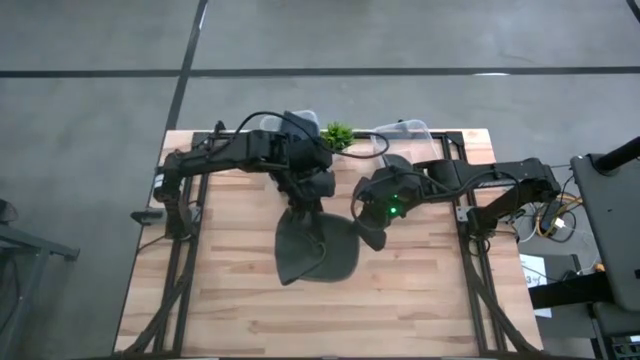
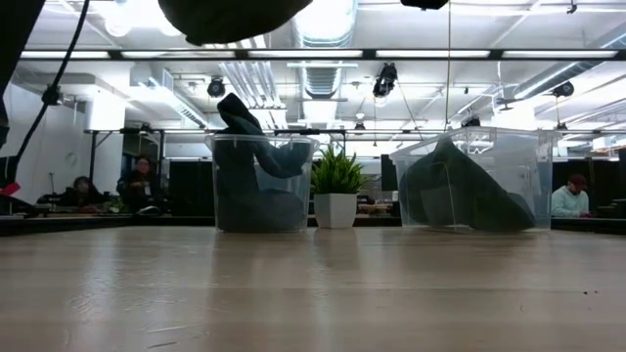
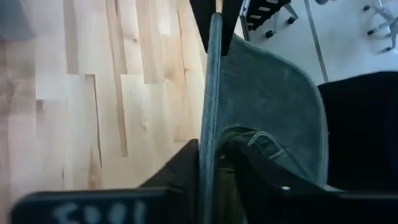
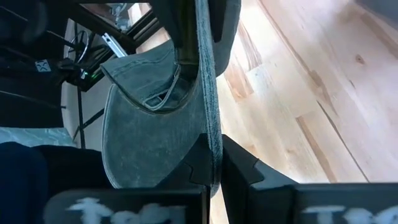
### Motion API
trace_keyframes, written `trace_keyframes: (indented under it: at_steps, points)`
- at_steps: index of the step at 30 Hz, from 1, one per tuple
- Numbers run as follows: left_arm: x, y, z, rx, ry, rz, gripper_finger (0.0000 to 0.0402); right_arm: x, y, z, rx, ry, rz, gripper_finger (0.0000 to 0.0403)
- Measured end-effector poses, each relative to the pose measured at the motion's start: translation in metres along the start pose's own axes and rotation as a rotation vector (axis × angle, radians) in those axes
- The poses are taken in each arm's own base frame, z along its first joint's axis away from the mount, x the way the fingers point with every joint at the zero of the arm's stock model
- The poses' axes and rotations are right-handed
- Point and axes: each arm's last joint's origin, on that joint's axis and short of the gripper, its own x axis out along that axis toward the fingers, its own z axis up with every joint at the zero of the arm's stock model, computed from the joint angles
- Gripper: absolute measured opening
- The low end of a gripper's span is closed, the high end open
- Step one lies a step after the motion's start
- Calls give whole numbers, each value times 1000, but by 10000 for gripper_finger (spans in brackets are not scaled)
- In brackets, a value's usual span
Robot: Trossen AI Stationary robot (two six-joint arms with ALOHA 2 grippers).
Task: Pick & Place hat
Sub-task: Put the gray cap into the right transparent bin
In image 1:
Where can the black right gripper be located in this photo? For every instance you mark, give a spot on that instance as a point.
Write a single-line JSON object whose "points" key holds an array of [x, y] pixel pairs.
{"points": [[390, 192]]}

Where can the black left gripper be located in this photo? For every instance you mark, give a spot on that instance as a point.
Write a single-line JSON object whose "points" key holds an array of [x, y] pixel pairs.
{"points": [[312, 184]]}

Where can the green cap hat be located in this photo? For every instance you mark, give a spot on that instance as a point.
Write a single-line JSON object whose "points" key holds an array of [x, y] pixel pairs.
{"points": [[325, 255]]}

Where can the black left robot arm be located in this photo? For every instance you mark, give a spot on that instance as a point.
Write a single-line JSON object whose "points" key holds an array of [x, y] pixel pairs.
{"points": [[225, 155]]}

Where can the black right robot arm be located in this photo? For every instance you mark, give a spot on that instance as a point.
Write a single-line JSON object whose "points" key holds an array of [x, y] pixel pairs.
{"points": [[490, 172]]}

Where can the small green potted plant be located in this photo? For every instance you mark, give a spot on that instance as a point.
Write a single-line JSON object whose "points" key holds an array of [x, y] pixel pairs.
{"points": [[337, 135]]}

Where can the clear plastic bin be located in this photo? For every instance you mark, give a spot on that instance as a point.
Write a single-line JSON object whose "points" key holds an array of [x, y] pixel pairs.
{"points": [[267, 122], [405, 132]]}

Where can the white paper sheet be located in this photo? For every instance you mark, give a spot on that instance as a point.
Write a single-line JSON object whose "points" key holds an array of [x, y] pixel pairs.
{"points": [[535, 285]]}

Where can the black power adapter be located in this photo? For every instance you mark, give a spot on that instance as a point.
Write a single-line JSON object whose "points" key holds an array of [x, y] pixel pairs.
{"points": [[550, 215]]}

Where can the black flat bar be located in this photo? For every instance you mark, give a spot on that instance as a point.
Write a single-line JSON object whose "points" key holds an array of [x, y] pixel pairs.
{"points": [[570, 291]]}

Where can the grey metal cart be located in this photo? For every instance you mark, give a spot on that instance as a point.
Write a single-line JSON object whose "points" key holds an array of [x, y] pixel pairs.
{"points": [[50, 247]]}

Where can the black round pole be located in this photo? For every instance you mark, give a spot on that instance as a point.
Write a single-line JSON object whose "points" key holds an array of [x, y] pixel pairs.
{"points": [[617, 155]]}

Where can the silver metal frame bracket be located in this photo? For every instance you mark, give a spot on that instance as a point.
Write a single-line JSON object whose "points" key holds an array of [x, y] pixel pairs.
{"points": [[464, 214]]}

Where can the black aluminium table frame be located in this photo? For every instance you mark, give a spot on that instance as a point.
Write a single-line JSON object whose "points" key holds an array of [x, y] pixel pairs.
{"points": [[472, 280]]}

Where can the dark grey table edge bracket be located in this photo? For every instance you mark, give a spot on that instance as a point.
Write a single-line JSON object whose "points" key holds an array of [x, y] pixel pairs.
{"points": [[147, 216]]}

